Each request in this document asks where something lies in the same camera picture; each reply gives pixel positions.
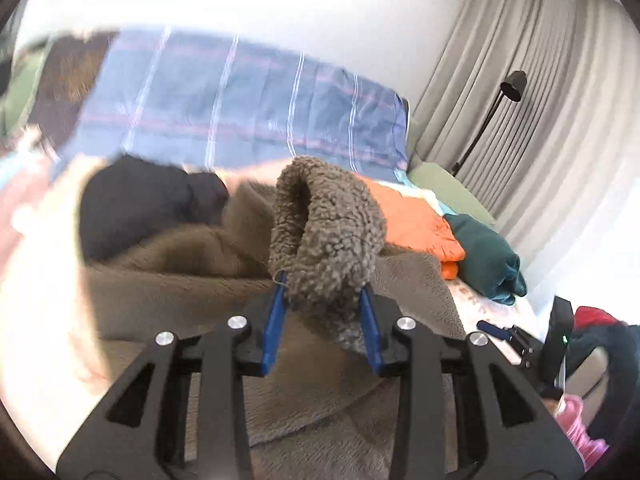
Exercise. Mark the black garment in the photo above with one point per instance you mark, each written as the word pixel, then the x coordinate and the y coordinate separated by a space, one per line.
pixel 135 205

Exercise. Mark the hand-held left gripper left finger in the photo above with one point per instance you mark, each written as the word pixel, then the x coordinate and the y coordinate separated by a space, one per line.
pixel 270 332

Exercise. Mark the pink fluffy blanket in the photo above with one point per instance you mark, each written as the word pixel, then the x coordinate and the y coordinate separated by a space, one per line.
pixel 30 280

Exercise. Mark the black floor lamp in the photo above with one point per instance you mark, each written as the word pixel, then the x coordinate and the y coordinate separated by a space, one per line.
pixel 515 85

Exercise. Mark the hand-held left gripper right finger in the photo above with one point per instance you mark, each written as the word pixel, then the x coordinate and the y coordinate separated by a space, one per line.
pixel 372 335

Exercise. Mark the green pillow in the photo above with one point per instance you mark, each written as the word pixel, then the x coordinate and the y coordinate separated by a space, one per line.
pixel 445 185

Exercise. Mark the dark blue garment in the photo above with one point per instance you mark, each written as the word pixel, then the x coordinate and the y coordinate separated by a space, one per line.
pixel 620 360

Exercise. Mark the brown fleece jacket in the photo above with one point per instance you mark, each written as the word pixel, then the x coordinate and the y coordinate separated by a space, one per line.
pixel 320 240

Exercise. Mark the grey curtain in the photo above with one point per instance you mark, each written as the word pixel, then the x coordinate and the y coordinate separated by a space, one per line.
pixel 550 110

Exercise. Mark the dark patterned pillow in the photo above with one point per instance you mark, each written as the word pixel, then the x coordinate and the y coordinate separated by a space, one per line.
pixel 55 80

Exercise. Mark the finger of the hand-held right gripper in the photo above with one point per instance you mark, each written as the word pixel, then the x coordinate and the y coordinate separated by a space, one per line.
pixel 495 330

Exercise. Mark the person's right forearm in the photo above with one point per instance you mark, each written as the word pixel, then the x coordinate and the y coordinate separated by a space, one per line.
pixel 580 430

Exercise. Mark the orange down jacket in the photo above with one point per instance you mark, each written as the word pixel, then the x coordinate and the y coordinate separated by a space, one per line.
pixel 415 220

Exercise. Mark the dark green sweatshirt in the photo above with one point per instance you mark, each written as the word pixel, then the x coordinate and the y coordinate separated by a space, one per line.
pixel 485 255

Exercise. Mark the blue plaid quilt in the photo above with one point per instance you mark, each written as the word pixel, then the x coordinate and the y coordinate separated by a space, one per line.
pixel 225 100

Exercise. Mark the red garment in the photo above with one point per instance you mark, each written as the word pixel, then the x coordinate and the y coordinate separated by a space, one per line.
pixel 595 317

